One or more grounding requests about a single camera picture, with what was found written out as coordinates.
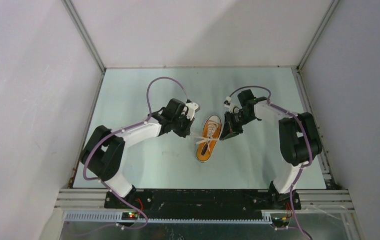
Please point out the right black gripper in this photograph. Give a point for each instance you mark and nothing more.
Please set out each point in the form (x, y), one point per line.
(230, 128)

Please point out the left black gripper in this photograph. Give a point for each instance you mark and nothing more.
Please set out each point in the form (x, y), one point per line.
(185, 131)

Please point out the orange canvas sneaker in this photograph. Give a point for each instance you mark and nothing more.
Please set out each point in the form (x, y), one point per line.
(209, 140)

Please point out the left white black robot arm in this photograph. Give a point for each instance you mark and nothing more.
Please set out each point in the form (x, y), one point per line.
(103, 152)

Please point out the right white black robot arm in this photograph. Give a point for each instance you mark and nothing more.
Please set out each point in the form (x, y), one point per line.
(299, 139)

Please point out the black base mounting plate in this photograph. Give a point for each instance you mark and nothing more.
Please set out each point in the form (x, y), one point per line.
(210, 204)

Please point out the left controller board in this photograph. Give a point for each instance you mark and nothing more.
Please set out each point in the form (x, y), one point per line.
(130, 216)

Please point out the controller board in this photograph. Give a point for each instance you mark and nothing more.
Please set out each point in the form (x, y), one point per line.
(130, 216)
(281, 222)

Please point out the right controller board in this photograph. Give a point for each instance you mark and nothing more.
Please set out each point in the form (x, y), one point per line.
(281, 222)

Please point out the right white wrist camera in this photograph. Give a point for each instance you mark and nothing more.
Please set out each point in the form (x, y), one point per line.
(231, 106)

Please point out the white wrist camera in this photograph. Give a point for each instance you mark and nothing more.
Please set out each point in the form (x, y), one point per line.
(231, 106)
(190, 109)

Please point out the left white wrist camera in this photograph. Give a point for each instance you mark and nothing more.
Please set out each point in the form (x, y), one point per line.
(190, 109)

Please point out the aluminium frame rail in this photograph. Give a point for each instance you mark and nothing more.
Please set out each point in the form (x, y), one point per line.
(314, 200)

